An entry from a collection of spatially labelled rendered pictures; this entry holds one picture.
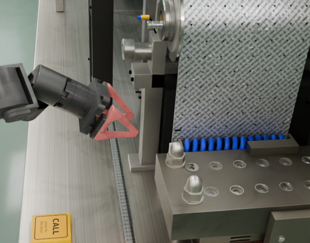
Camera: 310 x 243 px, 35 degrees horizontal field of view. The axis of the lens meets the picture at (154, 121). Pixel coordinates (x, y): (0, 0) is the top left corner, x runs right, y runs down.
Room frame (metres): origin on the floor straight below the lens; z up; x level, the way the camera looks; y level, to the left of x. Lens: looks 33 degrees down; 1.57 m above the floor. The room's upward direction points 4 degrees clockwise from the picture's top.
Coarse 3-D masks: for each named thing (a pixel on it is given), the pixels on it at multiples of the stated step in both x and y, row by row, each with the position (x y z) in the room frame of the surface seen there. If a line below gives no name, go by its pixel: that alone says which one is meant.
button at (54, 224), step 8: (32, 216) 0.65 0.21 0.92; (40, 216) 0.66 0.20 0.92; (48, 216) 0.66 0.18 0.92; (56, 216) 0.66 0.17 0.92; (64, 216) 0.66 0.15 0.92; (32, 224) 0.64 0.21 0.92; (40, 224) 0.64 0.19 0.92; (48, 224) 0.64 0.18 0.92; (56, 224) 0.64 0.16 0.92; (64, 224) 0.64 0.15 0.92; (32, 232) 0.62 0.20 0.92; (40, 232) 0.62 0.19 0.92; (48, 232) 0.62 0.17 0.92; (56, 232) 0.62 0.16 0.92; (64, 232) 0.62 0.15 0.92; (32, 240) 0.60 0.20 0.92; (40, 240) 0.60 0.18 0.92; (48, 240) 0.60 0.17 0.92; (56, 240) 0.60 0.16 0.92; (64, 240) 0.60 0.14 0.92
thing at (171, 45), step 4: (176, 0) 0.80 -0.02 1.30; (176, 4) 0.80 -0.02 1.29; (176, 8) 0.80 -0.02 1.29; (176, 12) 0.79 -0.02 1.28; (176, 16) 0.79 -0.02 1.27; (176, 20) 0.79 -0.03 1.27; (176, 24) 0.79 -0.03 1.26; (176, 28) 0.78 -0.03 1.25; (176, 32) 0.78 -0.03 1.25; (176, 36) 0.78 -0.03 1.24; (176, 40) 0.78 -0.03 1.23; (168, 44) 0.84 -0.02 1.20; (172, 44) 0.80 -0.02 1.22; (168, 48) 0.83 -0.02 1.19; (172, 48) 0.80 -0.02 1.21
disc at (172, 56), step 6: (180, 0) 0.79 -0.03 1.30; (180, 6) 0.78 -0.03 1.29; (180, 12) 0.78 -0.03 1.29; (180, 18) 0.77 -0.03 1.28; (180, 24) 0.77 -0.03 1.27; (180, 30) 0.77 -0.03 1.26; (180, 36) 0.76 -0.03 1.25; (180, 42) 0.76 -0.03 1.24; (180, 48) 0.77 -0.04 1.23; (168, 54) 0.84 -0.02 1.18; (174, 54) 0.79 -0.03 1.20; (174, 60) 0.80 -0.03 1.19
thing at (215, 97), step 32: (192, 64) 0.78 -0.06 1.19; (224, 64) 0.79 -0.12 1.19; (256, 64) 0.80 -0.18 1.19; (288, 64) 0.81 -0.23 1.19; (192, 96) 0.78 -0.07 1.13; (224, 96) 0.79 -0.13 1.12; (256, 96) 0.80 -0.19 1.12; (288, 96) 0.82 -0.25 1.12; (192, 128) 0.78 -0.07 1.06; (224, 128) 0.79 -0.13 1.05; (256, 128) 0.81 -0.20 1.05; (288, 128) 0.82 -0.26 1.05
